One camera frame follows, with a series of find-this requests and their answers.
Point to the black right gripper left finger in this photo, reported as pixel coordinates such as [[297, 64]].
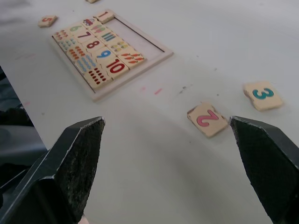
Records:
[[58, 177]]

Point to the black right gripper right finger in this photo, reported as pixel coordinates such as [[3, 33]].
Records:
[[271, 163]]

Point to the wooden tile teal number 3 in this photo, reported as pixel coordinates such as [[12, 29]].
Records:
[[262, 95]]

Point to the wooden tile pink number 2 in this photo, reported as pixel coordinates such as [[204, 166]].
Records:
[[206, 120]]

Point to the wooden tile red number 10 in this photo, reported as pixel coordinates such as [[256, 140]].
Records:
[[116, 67]]

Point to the wooden tile blue number 9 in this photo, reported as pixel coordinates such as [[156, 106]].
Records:
[[104, 54]]

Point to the wooden tile red number 8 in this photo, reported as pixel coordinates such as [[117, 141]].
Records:
[[93, 45]]

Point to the wooden tile maroon number 7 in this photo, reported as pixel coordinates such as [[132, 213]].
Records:
[[84, 35]]

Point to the wooden tile green number 6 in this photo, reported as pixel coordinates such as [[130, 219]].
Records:
[[76, 28]]

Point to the wooden tile red number 5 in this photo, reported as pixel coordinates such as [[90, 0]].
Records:
[[47, 21]]

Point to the wooden number puzzle board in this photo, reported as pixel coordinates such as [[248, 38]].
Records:
[[149, 44]]

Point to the wooden tile red number 1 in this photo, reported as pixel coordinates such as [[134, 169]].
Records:
[[104, 16]]

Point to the dark grey object beside table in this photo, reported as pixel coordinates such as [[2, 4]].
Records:
[[16, 130]]

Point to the wooden tile ten red dots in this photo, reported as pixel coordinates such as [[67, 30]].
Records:
[[97, 77]]

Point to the wooden tile nine blue items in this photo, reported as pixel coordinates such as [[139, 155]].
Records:
[[86, 63]]

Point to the wooden tile eight orange items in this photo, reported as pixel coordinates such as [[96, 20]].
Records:
[[76, 52]]

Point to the wooden tile seven teal items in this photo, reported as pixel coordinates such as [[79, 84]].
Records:
[[67, 43]]

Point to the wooden tile orange carrots picture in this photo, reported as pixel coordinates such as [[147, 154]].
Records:
[[132, 59]]

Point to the wooden tile six orange items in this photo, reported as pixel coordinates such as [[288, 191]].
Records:
[[61, 35]]

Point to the wooden tile yellow items picture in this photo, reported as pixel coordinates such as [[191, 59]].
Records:
[[118, 47]]

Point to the wooden tile green bars picture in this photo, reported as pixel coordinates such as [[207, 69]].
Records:
[[108, 37]]

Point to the wooden tile ice cream pictures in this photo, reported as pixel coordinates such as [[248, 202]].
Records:
[[99, 29]]

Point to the wooden tile car picture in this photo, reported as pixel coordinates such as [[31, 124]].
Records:
[[89, 22]]

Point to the plain wooden tile edge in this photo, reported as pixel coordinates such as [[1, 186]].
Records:
[[93, 1]]

